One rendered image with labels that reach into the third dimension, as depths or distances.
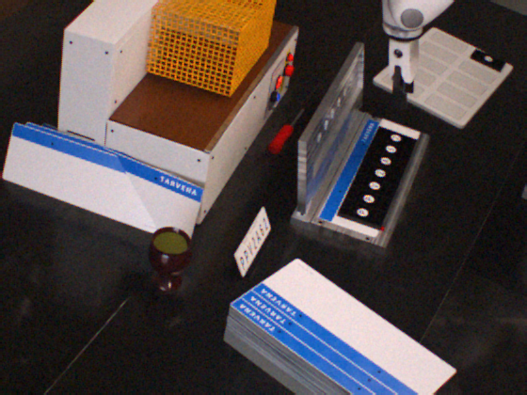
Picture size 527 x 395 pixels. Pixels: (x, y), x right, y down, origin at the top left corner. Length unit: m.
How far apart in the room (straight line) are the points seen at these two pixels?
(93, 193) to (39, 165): 0.14
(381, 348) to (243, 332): 0.26
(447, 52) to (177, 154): 1.07
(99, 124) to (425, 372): 0.84
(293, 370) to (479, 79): 1.24
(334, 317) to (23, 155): 0.77
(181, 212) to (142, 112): 0.22
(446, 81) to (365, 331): 1.06
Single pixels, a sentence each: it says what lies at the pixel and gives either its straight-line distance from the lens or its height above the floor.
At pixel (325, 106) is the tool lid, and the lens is 2.32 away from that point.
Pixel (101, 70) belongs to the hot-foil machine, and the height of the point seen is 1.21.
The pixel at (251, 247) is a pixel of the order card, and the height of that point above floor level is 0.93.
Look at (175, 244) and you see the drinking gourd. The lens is 2.11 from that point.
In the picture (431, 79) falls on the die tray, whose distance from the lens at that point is 2.89.
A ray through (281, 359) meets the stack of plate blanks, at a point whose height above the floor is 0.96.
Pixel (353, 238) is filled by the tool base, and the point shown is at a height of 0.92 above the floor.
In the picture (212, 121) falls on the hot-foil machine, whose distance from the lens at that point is 2.25.
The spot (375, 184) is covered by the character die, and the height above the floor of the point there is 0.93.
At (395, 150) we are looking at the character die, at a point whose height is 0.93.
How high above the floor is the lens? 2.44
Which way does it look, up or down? 40 degrees down
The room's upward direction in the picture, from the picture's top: 11 degrees clockwise
